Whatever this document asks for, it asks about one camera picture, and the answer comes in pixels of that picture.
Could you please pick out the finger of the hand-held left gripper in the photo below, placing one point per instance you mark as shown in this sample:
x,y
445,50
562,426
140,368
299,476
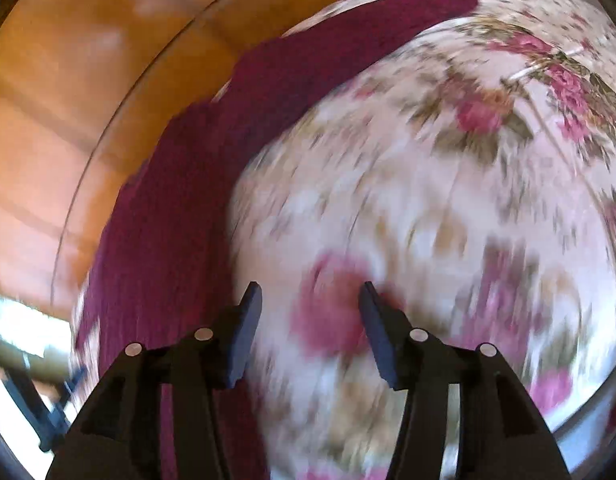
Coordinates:
x,y
47,417

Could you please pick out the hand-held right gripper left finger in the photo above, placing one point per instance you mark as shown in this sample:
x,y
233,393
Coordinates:
x,y
244,327

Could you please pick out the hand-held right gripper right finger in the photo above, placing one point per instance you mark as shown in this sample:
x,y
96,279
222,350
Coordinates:
x,y
378,332

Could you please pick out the maroon patterned garment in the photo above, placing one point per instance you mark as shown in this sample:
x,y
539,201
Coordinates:
x,y
188,185

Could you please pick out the wooden framed window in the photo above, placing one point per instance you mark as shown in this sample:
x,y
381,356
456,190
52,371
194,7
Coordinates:
x,y
18,320

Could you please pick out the floral bedsheet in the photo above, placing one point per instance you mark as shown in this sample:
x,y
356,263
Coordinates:
x,y
413,185

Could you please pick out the wooden panelled wardrobe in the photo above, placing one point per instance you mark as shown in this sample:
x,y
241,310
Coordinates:
x,y
88,85

